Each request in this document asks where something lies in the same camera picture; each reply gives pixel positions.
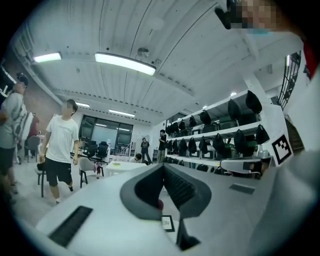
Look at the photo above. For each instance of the black picture frame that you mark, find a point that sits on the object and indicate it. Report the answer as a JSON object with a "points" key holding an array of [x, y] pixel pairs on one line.
{"points": [[168, 223]]}

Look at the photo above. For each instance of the purple cloth item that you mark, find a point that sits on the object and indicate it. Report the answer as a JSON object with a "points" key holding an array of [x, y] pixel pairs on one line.
{"points": [[97, 168]]}

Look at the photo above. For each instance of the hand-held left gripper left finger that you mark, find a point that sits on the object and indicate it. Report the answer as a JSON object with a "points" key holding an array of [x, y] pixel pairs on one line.
{"points": [[100, 212]]}

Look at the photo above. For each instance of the person's head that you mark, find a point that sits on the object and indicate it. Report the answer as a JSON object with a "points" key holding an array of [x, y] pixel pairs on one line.
{"points": [[262, 15]]}

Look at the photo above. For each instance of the black stair railing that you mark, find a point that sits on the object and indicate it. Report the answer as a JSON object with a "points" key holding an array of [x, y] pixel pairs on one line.
{"points": [[290, 80]]}

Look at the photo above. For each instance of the person's red shirt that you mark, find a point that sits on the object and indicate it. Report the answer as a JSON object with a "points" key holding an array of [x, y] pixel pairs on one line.
{"points": [[311, 62]]}

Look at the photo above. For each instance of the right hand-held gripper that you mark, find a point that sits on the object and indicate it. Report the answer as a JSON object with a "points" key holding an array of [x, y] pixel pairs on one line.
{"points": [[282, 150]]}

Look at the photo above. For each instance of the white shelving unit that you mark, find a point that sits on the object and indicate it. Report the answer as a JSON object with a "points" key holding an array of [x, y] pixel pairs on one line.
{"points": [[271, 117]]}

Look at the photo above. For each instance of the black head camera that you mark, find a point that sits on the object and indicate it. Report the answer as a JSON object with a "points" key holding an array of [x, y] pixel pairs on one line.
{"points": [[223, 16]]}

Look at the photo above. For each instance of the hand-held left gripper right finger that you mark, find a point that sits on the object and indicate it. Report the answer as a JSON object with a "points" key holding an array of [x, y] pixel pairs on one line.
{"points": [[225, 207]]}

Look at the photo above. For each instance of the large dark window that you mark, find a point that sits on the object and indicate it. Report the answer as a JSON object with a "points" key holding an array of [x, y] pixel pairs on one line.
{"points": [[105, 132]]}

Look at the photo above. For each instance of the row of black office chairs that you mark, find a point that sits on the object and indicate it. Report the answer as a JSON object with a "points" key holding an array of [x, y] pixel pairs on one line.
{"points": [[97, 150]]}

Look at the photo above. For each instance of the long ceiling light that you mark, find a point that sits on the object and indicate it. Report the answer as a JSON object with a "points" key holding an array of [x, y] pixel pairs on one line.
{"points": [[122, 113], [47, 57], [125, 62]]}

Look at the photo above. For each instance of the grey chair black legs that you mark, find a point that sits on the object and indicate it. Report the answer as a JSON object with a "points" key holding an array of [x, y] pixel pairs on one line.
{"points": [[85, 165]]}

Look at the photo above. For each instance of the row of black bags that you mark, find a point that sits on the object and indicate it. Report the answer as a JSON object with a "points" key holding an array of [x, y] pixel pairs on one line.
{"points": [[240, 140]]}

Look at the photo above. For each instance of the yellow green pad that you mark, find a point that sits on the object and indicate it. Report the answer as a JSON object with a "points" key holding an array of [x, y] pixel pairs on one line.
{"points": [[116, 163]]}

